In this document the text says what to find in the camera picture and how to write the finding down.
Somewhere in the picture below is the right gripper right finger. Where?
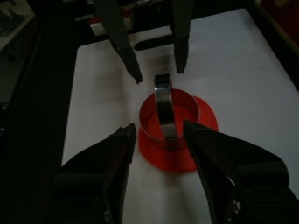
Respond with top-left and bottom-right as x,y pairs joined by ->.
181,119 -> 299,224

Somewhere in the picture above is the wooden drawer box red front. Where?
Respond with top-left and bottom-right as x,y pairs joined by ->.
254,0 -> 299,56

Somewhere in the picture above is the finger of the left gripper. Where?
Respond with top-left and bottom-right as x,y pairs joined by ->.
170,0 -> 196,74
91,0 -> 144,86

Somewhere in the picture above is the red play dough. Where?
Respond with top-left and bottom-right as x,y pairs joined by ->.
137,94 -> 220,173

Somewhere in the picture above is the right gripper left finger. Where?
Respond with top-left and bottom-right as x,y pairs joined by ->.
50,122 -> 137,224

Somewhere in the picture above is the round metal dough cutter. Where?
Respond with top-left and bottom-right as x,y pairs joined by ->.
137,73 -> 201,152

